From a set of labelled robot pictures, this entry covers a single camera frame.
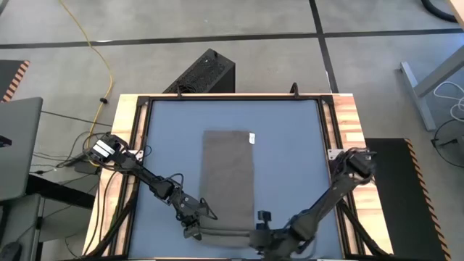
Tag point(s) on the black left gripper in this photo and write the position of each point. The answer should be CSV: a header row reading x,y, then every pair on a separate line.
x,y
190,210

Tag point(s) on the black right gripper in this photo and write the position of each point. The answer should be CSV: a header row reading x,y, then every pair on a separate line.
x,y
272,243

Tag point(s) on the grey-beige terry towel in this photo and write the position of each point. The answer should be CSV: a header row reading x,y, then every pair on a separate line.
x,y
226,174

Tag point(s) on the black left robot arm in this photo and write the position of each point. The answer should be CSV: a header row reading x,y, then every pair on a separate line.
x,y
145,174

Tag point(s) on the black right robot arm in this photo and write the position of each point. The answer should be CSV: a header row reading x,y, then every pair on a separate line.
x,y
326,203

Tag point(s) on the black hazard-striped ramp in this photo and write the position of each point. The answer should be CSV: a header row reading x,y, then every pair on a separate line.
x,y
9,76
406,203

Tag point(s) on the black clamp hook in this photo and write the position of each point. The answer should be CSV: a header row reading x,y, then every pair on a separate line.
x,y
295,90
178,92

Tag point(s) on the black computer tower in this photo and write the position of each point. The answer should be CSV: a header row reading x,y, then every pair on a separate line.
x,y
206,72

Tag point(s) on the grey cabinet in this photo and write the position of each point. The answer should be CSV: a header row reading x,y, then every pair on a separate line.
x,y
18,224

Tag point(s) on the black computer mouse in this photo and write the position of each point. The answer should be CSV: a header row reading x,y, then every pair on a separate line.
x,y
9,252

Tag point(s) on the grey laptop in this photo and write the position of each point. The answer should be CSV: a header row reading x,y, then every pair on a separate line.
x,y
18,145

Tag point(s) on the light wooden desk top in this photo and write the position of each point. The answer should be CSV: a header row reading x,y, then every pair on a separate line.
x,y
459,11

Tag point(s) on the silver metal bracket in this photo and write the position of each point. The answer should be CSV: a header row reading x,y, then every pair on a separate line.
x,y
140,154
333,153

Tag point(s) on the grey metal desk frame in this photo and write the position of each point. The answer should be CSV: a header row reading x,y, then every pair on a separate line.
x,y
417,98

